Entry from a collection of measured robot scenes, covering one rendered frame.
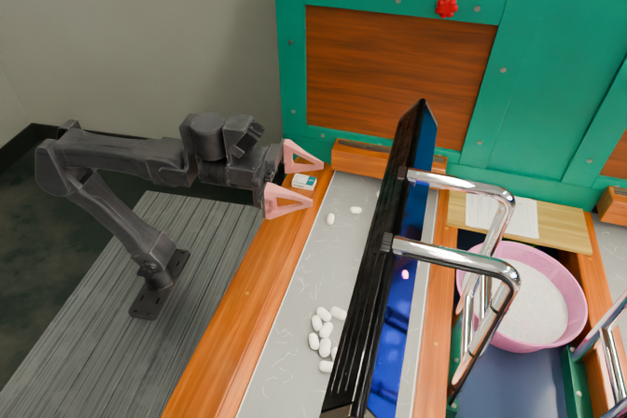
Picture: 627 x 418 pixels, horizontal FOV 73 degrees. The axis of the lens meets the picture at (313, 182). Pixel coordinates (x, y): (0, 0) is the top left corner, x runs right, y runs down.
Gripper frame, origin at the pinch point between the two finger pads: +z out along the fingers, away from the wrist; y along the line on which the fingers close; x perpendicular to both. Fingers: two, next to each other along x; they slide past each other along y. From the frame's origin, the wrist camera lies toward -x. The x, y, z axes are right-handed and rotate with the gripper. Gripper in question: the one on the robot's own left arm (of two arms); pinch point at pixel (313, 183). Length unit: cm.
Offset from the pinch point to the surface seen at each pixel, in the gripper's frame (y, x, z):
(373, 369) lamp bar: -31.6, -3.8, 13.0
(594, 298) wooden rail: 9, 30, 60
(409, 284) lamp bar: -17.1, 0.0, 16.8
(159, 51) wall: 121, 43, -100
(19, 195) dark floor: 75, 109, -172
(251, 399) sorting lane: -24.4, 33.3, -6.1
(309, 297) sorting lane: -1.1, 33.2, -0.3
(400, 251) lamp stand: -15.2, -4.2, 14.9
